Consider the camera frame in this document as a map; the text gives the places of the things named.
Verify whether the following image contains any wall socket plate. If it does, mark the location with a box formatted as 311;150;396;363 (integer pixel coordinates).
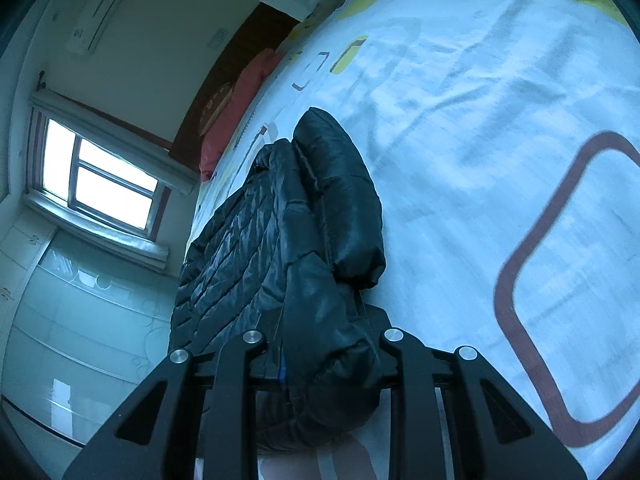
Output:
207;28;229;52

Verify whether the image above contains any red pillow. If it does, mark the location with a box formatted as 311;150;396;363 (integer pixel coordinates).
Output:
198;49;283;182

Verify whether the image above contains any bed with patterned sheet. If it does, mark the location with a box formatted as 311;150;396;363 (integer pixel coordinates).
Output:
192;0;639;479

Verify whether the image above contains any white wardrobe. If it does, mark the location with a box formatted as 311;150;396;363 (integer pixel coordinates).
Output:
1;207;177;479

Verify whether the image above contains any left window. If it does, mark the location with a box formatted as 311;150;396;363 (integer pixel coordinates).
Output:
27;110;170;240

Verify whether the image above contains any dark wooden headboard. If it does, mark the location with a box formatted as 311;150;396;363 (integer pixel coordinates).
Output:
169;3;299;171

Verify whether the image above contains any black puffer jacket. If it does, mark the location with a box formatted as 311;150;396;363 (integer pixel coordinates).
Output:
169;107;385;453

